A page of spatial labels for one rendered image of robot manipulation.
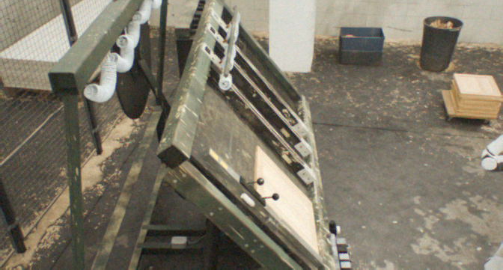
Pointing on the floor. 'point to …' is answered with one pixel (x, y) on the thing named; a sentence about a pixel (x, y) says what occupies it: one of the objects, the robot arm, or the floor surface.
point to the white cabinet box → (293, 27)
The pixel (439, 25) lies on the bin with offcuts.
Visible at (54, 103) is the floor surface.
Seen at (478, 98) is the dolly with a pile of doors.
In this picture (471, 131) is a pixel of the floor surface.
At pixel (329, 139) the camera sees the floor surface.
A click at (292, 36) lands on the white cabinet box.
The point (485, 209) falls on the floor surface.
